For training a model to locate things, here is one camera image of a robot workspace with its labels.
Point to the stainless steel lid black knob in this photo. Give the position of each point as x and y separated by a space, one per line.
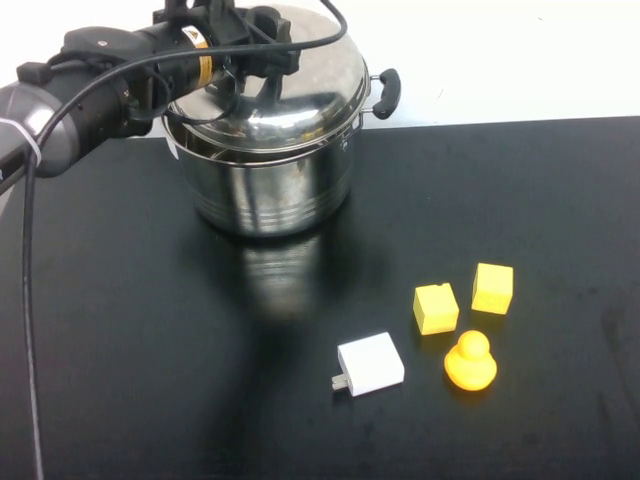
310 100

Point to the white plug charger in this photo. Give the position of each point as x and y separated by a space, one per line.
372 364

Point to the left robot arm black grey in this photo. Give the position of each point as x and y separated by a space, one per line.
95 110

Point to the yellow cube with notch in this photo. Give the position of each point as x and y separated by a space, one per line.
436 310

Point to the plain yellow cube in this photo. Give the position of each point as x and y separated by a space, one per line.
492 289

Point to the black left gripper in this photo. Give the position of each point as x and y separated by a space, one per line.
237 55

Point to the yellow rubber duck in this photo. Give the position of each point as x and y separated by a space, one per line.
471 367

